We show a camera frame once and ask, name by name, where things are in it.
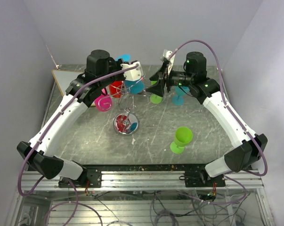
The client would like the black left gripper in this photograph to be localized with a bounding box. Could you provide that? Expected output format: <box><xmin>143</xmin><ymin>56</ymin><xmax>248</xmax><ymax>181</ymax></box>
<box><xmin>99</xmin><ymin>58</ymin><xmax>131</xmax><ymax>89</ymax></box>

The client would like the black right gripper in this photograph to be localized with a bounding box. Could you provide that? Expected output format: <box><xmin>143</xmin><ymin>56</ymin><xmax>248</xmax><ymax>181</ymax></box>
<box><xmin>146</xmin><ymin>63</ymin><xmax>194</xmax><ymax>97</ymax></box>

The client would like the red wine glass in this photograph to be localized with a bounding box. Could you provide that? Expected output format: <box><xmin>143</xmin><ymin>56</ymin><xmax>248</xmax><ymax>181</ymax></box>
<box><xmin>109</xmin><ymin>81</ymin><xmax>123</xmax><ymax>98</ymax></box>

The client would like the blue wine glass front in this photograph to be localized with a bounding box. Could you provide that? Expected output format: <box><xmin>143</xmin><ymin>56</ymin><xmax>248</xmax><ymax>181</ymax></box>
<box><xmin>115</xmin><ymin>54</ymin><xmax>145</xmax><ymax>94</ymax></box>

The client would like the blue wine glass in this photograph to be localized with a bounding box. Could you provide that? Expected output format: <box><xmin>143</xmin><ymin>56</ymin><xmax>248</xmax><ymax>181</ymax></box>
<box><xmin>172</xmin><ymin>86</ymin><xmax>189</xmax><ymax>106</ymax></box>
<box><xmin>115</xmin><ymin>54</ymin><xmax>145</xmax><ymax>94</ymax></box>

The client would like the magenta wine glass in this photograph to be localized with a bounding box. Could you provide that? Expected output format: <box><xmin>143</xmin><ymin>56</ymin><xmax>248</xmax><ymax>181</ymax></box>
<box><xmin>94</xmin><ymin>88</ymin><xmax>112</xmax><ymax>112</ymax></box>

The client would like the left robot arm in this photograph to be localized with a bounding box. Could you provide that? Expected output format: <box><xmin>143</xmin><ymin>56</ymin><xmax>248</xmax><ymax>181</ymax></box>
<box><xmin>16</xmin><ymin>49</ymin><xmax>139</xmax><ymax>187</ymax></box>

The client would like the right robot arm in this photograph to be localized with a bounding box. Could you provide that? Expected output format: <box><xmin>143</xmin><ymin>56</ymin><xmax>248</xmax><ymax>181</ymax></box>
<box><xmin>146</xmin><ymin>50</ymin><xmax>268</xmax><ymax>186</ymax></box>

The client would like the green wine glass back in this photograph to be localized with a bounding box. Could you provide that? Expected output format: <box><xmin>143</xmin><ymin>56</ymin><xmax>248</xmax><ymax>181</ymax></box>
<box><xmin>149</xmin><ymin>94</ymin><xmax>162</xmax><ymax>104</ymax></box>

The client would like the green wine glass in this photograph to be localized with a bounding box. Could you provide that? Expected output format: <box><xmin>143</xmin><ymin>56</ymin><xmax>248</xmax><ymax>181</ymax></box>
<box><xmin>149</xmin><ymin>94</ymin><xmax>162</xmax><ymax>104</ymax></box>
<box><xmin>170</xmin><ymin>127</ymin><xmax>193</xmax><ymax>154</ymax></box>

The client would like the blue wine glass back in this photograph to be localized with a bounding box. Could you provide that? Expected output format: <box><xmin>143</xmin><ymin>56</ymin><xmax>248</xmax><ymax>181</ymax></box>
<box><xmin>172</xmin><ymin>86</ymin><xmax>189</xmax><ymax>106</ymax></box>

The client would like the chrome wine glass rack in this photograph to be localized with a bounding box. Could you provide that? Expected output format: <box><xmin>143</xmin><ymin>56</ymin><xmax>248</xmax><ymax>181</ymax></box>
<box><xmin>106</xmin><ymin>78</ymin><xmax>150</xmax><ymax>136</ymax></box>

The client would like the green wine glass front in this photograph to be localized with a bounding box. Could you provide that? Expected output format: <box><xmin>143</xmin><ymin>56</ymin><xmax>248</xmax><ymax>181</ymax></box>
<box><xmin>170</xmin><ymin>127</ymin><xmax>193</xmax><ymax>154</ymax></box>

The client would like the yellow-framed whiteboard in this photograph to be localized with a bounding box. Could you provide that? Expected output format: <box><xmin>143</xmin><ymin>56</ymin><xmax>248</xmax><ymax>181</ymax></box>
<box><xmin>52</xmin><ymin>70</ymin><xmax>82</xmax><ymax>96</ymax></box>

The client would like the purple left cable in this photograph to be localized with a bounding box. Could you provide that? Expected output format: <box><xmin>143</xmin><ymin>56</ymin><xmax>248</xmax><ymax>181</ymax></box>
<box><xmin>17</xmin><ymin>64</ymin><xmax>140</xmax><ymax>226</ymax></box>

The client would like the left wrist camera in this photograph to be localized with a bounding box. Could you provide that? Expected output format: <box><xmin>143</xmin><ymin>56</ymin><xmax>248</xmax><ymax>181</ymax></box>
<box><xmin>121</xmin><ymin>61</ymin><xmax>143</xmax><ymax>81</ymax></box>

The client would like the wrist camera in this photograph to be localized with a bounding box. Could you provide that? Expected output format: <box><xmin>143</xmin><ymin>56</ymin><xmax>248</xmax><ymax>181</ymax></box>
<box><xmin>121</xmin><ymin>61</ymin><xmax>143</xmax><ymax>81</ymax></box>
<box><xmin>161</xmin><ymin>49</ymin><xmax>175</xmax><ymax>75</ymax></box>

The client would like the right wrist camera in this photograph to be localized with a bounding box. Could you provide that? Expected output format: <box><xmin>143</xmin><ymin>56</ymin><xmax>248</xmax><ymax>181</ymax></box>
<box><xmin>161</xmin><ymin>49</ymin><xmax>175</xmax><ymax>75</ymax></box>

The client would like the aluminium mounting rail frame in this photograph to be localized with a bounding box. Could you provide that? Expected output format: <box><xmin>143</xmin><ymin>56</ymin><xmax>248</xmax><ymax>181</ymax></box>
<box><xmin>5</xmin><ymin>162</ymin><xmax>274</xmax><ymax>226</ymax></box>

